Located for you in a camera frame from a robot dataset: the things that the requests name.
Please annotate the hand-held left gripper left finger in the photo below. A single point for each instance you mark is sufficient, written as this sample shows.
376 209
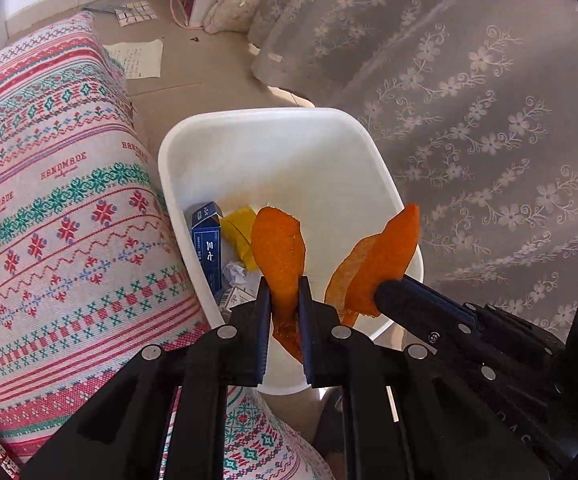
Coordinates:
261 330

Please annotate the patterned woven tablecloth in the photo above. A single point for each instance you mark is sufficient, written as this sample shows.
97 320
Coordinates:
69 210

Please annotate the grey floral lace curtain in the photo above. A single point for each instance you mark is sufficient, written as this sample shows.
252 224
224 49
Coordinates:
469 110

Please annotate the dark blue cardboard box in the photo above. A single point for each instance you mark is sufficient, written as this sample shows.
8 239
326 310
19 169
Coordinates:
209 250

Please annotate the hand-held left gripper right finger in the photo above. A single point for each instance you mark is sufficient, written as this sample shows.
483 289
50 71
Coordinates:
306 330

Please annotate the small crumpled white paper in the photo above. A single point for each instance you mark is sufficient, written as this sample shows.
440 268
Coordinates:
234 274

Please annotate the small white grid sheet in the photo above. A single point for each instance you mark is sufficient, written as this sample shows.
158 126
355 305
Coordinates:
134 12

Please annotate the orange peel piece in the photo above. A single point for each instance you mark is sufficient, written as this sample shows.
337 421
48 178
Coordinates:
276 245
389 250

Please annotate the handwritten paper note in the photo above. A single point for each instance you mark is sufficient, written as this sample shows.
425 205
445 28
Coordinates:
136 60

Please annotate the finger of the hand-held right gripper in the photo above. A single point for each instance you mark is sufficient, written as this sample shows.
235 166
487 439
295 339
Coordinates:
439 296
409 305

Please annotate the yellow plastic packet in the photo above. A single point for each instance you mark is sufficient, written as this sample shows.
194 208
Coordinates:
239 235

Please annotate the white fluffy bag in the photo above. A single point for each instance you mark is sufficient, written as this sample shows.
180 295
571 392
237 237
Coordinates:
231 10

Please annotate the white plastic bin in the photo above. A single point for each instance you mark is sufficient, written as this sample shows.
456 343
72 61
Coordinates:
269 160

